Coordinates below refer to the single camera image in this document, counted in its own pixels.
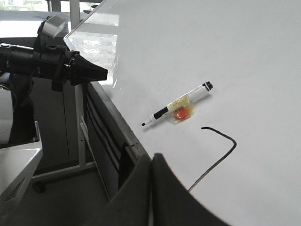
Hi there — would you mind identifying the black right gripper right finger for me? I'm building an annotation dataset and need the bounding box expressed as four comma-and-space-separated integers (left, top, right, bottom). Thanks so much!
151, 153, 227, 226

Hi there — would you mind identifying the white whiteboard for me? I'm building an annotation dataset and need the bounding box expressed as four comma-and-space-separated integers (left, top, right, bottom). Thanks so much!
65, 0, 301, 226

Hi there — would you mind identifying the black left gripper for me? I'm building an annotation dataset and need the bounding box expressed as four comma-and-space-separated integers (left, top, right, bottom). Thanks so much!
32, 45, 108, 92

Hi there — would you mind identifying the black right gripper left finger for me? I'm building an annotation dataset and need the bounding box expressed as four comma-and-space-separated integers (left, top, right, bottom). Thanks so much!
84, 154, 151, 226

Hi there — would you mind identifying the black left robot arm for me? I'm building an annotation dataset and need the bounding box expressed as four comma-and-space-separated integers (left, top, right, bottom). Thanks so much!
0, 43, 108, 92

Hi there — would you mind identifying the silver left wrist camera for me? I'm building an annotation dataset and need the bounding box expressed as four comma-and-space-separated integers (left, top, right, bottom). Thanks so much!
38, 15, 65, 38

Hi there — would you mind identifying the black white whiteboard marker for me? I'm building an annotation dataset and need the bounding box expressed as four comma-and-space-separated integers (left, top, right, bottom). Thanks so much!
141, 81, 213, 127

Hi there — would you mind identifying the grey aluminium whiteboard tray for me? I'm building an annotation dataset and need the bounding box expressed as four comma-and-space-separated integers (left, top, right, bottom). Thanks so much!
88, 82, 149, 162

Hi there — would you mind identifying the white side table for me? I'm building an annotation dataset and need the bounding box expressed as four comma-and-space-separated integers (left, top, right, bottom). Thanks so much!
0, 89, 44, 204

